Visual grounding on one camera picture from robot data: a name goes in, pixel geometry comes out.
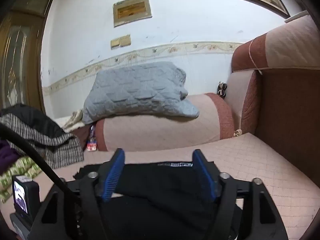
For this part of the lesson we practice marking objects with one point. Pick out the wooden glass door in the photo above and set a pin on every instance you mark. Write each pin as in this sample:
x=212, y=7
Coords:
x=17, y=55

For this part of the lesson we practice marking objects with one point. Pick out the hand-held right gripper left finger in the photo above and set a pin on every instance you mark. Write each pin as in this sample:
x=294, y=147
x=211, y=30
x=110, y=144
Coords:
x=113, y=177

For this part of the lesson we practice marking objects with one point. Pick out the colourful snack packet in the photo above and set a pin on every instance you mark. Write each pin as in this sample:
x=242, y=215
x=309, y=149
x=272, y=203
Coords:
x=92, y=140

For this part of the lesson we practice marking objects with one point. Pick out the green patterned cloth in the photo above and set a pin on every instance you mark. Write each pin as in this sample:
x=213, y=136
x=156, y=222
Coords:
x=22, y=167

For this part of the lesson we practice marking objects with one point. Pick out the purple cloth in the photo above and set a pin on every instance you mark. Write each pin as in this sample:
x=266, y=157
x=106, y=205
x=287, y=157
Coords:
x=5, y=157

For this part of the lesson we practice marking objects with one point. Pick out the cream cloth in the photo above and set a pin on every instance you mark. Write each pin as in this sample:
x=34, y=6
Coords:
x=75, y=118

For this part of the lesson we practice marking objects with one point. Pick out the pink and brown sofa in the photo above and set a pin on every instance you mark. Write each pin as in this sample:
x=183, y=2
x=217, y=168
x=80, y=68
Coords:
x=162, y=130

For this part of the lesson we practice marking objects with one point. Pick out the houndstooth coat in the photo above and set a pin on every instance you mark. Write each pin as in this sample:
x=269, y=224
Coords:
x=50, y=140

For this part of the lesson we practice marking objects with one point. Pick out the cream sofa tassel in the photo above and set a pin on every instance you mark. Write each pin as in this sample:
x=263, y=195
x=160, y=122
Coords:
x=237, y=132

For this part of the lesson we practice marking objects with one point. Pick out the grey quilted blanket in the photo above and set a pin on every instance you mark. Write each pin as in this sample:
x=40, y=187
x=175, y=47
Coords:
x=135, y=92

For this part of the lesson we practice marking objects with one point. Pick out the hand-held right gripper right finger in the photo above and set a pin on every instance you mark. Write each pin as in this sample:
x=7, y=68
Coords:
x=203, y=177

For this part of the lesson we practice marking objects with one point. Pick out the black pants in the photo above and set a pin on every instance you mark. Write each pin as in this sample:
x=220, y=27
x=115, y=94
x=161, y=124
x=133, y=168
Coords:
x=162, y=187

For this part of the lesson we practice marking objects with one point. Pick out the yellowed wall switch plate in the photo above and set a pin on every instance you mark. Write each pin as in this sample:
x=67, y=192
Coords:
x=125, y=40
x=115, y=43

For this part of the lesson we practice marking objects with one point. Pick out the yellowed wall panel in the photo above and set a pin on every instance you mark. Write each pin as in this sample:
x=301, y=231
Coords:
x=131, y=10

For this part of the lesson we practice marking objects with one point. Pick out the small dark sandals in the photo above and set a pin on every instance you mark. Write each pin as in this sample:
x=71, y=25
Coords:
x=221, y=90

